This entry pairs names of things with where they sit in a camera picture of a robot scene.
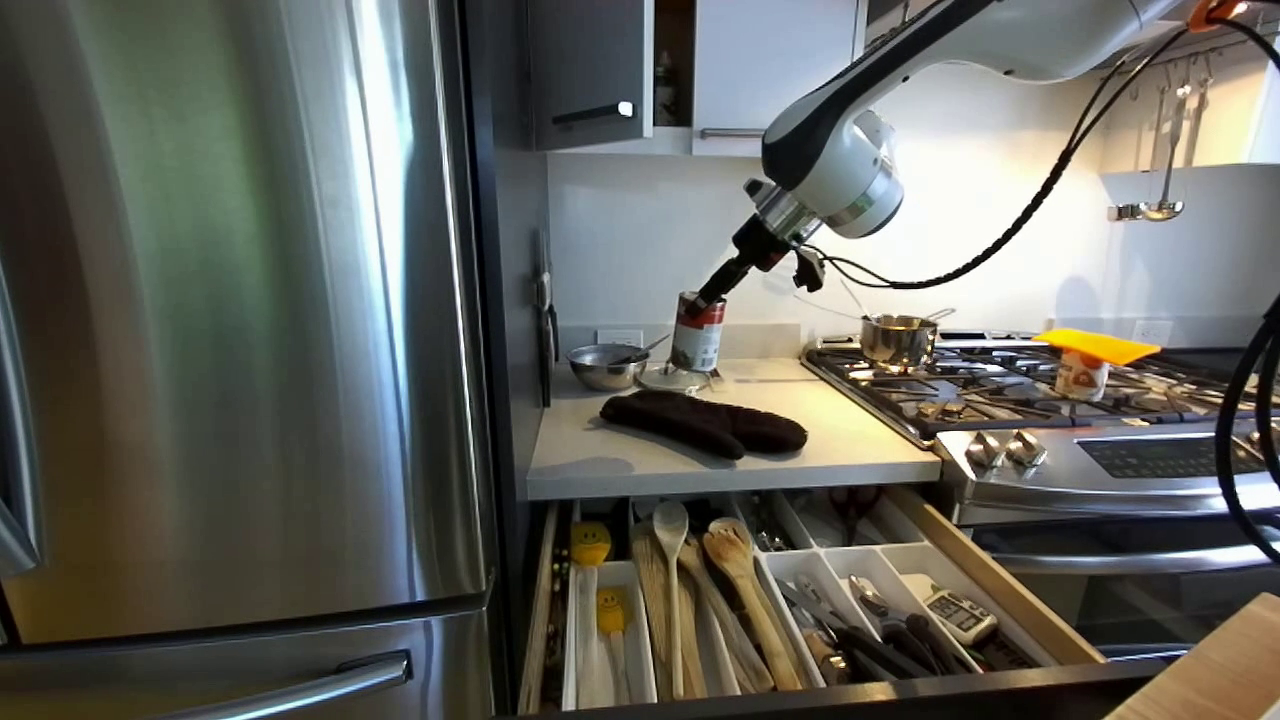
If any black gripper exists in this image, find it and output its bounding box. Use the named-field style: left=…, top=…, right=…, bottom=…
left=696, top=215, right=823, bottom=305

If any red and white tin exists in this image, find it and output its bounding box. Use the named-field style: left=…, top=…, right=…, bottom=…
left=674, top=292, right=724, bottom=374

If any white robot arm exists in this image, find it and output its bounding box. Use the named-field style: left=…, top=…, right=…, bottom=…
left=696, top=0, right=1280, bottom=305

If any upper kitchen cabinet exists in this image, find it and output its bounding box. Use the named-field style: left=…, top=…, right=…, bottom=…
left=527, top=0, right=868, bottom=155

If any steel saucepan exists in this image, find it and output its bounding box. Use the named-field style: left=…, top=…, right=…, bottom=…
left=859, top=316, right=942, bottom=374

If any black oven mitt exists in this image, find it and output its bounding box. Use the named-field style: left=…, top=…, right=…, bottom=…
left=602, top=393, right=808, bottom=458

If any small steel bowl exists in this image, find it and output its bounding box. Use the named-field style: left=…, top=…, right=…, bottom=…
left=568, top=343, right=648, bottom=393

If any wooden spoon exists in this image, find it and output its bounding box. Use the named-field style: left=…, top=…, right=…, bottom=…
left=705, top=517, right=804, bottom=691

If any orange yellow cloth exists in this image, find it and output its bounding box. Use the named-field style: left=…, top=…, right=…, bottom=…
left=1035, top=328, right=1159, bottom=366

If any open wooden cutlery drawer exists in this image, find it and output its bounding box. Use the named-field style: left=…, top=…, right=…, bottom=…
left=513, top=484, right=1114, bottom=720

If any white cutlery tray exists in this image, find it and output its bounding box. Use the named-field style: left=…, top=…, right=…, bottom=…
left=557, top=492, right=1074, bottom=711

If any stainless steel stove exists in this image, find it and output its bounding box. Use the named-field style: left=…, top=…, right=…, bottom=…
left=804, top=338, right=1280, bottom=659

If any white digital kitchen timer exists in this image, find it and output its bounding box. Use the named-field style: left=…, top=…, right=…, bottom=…
left=927, top=592, right=1000, bottom=649

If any stainless steel refrigerator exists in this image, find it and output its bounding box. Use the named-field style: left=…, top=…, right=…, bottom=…
left=0, top=0, right=497, bottom=720

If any wooden board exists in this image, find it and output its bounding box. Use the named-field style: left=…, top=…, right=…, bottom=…
left=1105, top=592, right=1280, bottom=720

